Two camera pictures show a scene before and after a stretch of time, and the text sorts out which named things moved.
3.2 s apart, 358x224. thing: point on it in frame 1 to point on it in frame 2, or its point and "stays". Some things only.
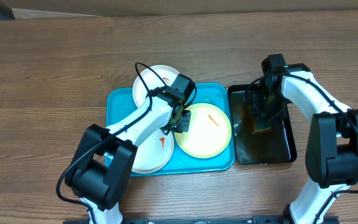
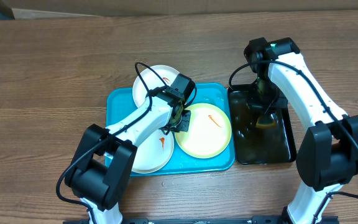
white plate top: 139,91 stays
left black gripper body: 182,124 stays
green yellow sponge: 255,129 to 263,123
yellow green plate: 210,131 stays
